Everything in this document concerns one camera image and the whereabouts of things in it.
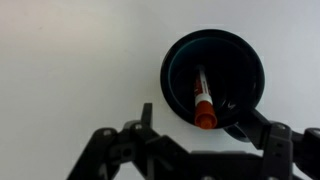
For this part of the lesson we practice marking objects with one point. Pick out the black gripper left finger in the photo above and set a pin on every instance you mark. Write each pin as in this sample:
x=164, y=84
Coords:
x=140, y=150

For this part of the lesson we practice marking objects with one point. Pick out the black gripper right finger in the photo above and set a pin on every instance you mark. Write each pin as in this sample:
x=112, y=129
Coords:
x=280, y=153

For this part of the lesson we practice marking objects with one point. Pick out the orange capped white marker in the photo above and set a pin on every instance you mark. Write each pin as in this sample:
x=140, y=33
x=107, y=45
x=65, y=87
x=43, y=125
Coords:
x=204, y=113

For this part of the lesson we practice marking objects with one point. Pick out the dark teal speckled mug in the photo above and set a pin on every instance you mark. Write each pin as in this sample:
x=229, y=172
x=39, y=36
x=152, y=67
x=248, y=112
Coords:
x=233, y=66

